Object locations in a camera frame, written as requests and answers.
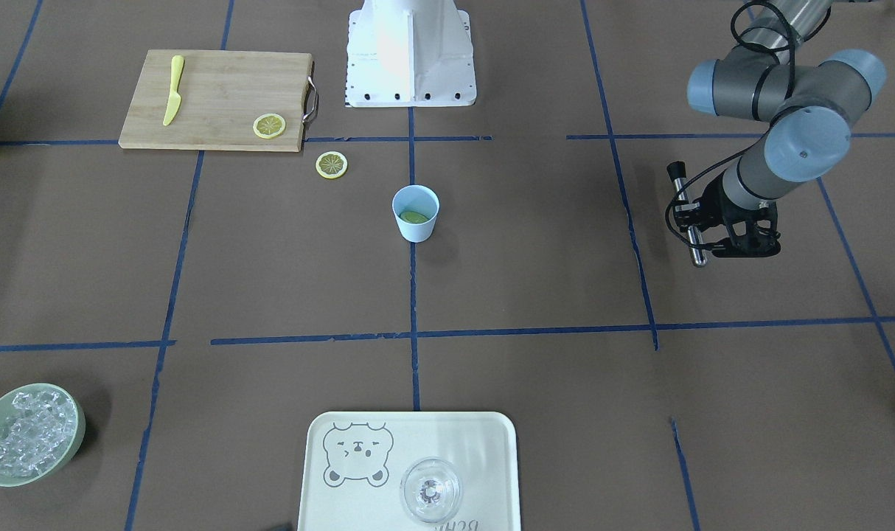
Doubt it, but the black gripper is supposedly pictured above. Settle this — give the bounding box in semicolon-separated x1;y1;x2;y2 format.
693;181;781;258

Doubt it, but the light blue cup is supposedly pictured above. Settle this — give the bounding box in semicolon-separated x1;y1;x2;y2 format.
391;184;440;244

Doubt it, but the lime slice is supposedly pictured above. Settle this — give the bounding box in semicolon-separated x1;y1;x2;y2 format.
398;209;430;224

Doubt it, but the lemon slice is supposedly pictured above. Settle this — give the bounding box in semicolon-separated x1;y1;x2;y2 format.
315;151;349;179
252;112;287;140

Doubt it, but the steel muddler black tip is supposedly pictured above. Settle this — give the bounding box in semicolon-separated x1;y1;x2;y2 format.
666;161;709;268

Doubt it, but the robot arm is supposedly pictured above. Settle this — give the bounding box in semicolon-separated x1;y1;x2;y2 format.
664;1;887;268

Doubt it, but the clear wine glass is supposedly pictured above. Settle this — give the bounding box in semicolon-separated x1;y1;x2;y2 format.
400;457;462;525

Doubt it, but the cream bear tray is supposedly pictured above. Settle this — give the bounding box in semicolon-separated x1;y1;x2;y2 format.
296;412;522;530

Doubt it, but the wooden cutting board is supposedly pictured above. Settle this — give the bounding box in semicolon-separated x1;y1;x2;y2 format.
118;49;318;153

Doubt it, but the yellow plastic knife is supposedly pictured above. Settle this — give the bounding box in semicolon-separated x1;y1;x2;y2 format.
162;55;185;127

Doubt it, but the green bowl of ice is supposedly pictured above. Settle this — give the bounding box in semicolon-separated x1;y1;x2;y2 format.
0;383;86;487

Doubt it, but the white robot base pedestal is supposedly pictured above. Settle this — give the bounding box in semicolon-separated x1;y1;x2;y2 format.
344;1;478;108

